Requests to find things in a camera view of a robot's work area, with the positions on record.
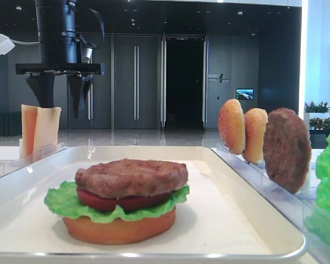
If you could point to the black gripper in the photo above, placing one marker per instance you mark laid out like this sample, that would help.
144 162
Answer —
42 75

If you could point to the orange cheese slice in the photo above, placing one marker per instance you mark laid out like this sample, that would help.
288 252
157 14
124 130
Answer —
46 129
29 118

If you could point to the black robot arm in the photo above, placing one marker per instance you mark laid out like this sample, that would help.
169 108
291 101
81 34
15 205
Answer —
61 51

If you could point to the brown meat patty on stack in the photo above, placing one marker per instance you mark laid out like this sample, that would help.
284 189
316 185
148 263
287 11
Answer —
132 177

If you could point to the green lettuce leaf on stack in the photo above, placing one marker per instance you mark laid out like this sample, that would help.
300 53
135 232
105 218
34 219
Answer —
64 202

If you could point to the red tomato slice on stack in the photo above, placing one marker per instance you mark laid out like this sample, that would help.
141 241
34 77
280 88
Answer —
128 204

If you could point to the brown meat patty upright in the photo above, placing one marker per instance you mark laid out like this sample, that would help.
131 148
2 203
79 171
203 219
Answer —
287 149

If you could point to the green lettuce leaf upright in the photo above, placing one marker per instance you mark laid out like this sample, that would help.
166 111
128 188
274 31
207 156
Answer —
328 176

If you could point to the bottom bun on tray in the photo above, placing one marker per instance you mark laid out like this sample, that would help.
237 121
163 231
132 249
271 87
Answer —
119 232

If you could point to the bun half far right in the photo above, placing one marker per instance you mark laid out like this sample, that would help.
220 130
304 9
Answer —
231 125

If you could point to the bun half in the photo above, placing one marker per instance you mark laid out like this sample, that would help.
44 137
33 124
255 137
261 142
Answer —
255 127
231 125

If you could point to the bun half near right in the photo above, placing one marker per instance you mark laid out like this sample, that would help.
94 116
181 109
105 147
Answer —
255 127

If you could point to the white rectangular metal tray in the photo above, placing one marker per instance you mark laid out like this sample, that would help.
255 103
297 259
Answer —
224 220

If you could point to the flower planter box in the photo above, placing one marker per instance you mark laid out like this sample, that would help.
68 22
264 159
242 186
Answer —
317 115

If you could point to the clear left long rail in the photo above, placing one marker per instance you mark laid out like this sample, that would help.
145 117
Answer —
10 166

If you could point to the clear long rail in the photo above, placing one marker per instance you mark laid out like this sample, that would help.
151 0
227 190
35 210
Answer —
300 208
10 166

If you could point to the wall display screen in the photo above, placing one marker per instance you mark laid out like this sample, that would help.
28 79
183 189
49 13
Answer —
244 94

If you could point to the clear right long rail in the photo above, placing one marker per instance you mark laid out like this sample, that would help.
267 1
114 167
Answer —
300 208

